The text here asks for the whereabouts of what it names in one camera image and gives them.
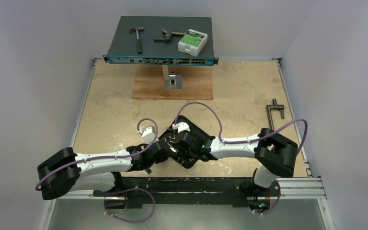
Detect black zippered tool case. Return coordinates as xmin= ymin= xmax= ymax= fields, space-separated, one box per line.
xmin=159 ymin=115 xmax=217 ymax=169

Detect silver thinning scissors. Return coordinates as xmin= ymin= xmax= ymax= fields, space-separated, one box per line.
xmin=175 ymin=155 xmax=185 ymax=165

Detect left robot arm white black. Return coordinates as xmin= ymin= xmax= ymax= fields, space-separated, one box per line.
xmin=35 ymin=141 xmax=174 ymax=200

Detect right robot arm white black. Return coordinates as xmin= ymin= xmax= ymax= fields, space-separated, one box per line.
xmin=172 ymin=128 xmax=299 ymax=195

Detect silver scissors in case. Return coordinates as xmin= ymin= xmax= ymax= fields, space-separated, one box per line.
xmin=162 ymin=133 xmax=175 ymax=144

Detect wooden board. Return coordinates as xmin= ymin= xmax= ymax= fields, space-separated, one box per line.
xmin=132 ymin=65 xmax=213 ymax=100

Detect dark metal clamp bar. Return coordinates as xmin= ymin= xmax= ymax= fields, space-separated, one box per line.
xmin=266 ymin=98 xmax=285 ymax=131

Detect white green plastic box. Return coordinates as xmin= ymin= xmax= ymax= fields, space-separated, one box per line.
xmin=178 ymin=29 xmax=208 ymax=57

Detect claw hammer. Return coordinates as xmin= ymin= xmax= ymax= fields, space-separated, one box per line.
xmin=129 ymin=26 xmax=144 ymax=54

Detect rusty metal clamp tool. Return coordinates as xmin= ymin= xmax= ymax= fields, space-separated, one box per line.
xmin=153 ymin=29 xmax=185 ymax=43

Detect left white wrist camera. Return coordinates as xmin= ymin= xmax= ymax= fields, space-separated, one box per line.
xmin=138 ymin=125 xmax=156 ymax=144

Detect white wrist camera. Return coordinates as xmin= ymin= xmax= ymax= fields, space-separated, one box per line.
xmin=138 ymin=125 xmax=156 ymax=144
xmin=172 ymin=122 xmax=190 ymax=133

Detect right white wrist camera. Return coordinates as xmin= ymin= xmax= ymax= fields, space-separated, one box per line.
xmin=172 ymin=122 xmax=190 ymax=133

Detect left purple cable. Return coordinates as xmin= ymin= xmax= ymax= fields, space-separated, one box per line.
xmin=34 ymin=118 xmax=159 ymax=191

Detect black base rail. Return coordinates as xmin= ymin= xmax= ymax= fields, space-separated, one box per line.
xmin=93 ymin=177 xmax=280 ymax=211

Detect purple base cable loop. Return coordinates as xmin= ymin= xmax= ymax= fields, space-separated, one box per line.
xmin=103 ymin=185 xmax=157 ymax=223

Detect metal stand bracket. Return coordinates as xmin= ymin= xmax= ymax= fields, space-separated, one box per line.
xmin=162 ymin=65 xmax=183 ymax=90

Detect network switch rack unit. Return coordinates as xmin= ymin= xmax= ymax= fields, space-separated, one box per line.
xmin=104 ymin=16 xmax=219 ymax=66

